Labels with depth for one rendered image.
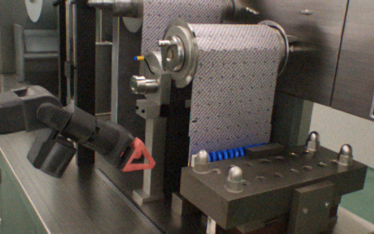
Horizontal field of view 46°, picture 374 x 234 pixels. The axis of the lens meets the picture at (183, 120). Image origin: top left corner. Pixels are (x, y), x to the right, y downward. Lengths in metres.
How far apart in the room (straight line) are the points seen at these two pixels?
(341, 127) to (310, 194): 3.15
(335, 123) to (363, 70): 3.08
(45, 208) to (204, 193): 0.37
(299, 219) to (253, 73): 0.33
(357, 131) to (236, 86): 3.03
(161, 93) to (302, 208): 0.38
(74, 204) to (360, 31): 0.73
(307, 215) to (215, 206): 0.21
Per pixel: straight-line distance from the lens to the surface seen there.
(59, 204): 1.04
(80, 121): 0.79
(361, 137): 3.94
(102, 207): 1.02
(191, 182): 0.89
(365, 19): 1.02
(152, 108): 0.96
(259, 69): 1.02
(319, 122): 4.20
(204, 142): 0.97
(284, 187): 0.88
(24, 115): 0.75
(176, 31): 0.94
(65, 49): 1.28
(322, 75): 1.08
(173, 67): 0.93
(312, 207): 0.94
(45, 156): 0.80
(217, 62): 0.94
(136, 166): 0.85
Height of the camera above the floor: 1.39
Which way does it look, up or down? 17 degrees down
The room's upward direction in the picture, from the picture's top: 4 degrees clockwise
